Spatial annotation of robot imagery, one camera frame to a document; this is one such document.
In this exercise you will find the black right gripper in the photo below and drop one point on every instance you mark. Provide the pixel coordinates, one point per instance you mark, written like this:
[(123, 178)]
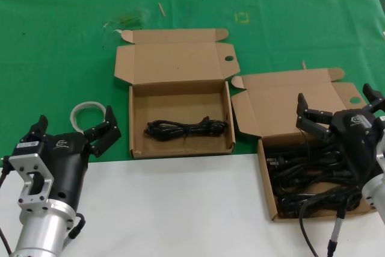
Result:
[(358, 142)]

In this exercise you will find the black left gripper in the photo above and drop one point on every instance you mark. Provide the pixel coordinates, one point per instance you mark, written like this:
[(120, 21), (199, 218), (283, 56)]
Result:
[(66, 163)]

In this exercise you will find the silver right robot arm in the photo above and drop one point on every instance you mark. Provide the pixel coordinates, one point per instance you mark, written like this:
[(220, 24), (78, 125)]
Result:
[(374, 193)]

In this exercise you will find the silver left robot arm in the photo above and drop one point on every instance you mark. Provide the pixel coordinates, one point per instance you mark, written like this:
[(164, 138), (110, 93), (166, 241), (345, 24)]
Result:
[(42, 233)]

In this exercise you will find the open brown cardboard box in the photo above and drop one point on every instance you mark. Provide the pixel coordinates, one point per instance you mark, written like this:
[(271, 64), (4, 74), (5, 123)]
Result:
[(285, 103), (180, 67)]

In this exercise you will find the clear tape roll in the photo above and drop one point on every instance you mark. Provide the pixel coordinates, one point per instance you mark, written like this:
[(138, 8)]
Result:
[(78, 107)]

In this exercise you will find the small wooden stick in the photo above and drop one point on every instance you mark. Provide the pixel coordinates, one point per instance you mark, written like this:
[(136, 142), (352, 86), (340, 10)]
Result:
[(162, 9), (304, 65)]

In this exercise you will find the green table cloth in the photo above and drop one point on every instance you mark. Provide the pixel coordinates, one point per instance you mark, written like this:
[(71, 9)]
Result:
[(60, 43)]

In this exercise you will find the clear plastic wrapper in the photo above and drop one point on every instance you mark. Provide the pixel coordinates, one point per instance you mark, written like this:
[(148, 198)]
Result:
[(129, 19)]

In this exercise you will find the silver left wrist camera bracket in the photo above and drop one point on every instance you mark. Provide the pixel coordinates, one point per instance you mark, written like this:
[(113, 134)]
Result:
[(21, 163)]

